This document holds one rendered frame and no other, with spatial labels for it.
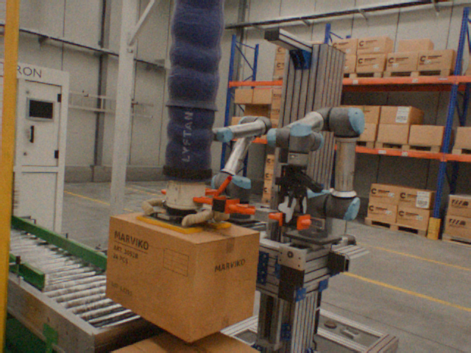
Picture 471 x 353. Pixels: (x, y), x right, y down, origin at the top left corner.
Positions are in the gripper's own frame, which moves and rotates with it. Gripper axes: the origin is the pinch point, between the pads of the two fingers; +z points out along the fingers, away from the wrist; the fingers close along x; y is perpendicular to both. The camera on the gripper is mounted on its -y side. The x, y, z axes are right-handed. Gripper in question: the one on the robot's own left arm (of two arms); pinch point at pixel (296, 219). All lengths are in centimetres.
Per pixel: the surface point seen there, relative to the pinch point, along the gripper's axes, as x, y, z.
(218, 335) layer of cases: -15, 45, 66
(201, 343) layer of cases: -3, 44, 66
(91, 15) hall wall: -459, 957, -325
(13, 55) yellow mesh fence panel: 44, 144, -59
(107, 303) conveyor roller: 5, 109, 66
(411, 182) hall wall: -841, 227, 16
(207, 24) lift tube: 6, 50, -74
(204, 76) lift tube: 5, 50, -53
